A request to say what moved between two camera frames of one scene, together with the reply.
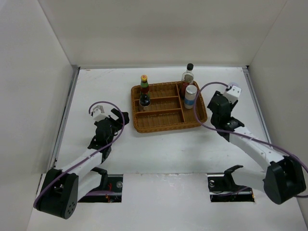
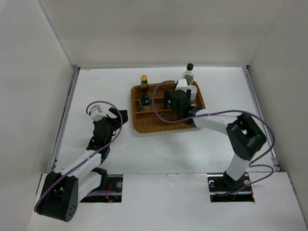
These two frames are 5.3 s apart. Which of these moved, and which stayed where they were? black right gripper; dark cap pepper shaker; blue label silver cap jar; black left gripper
Moved: black right gripper
Stayed: blue label silver cap jar; black left gripper; dark cap pepper shaker
